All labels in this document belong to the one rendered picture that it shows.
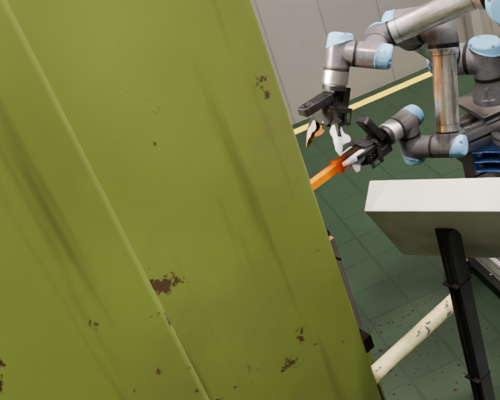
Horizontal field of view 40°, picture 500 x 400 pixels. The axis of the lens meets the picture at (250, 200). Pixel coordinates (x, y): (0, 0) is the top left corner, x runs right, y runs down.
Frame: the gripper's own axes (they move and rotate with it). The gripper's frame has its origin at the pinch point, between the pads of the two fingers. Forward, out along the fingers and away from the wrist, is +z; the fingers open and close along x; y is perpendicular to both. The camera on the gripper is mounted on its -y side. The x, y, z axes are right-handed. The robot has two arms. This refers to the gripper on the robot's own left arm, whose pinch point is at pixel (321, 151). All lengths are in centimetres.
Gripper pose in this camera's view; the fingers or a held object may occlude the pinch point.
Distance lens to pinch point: 208.9
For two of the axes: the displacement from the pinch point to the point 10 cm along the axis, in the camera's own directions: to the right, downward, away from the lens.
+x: -5.8, -2.4, 7.8
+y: 8.1, -0.6, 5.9
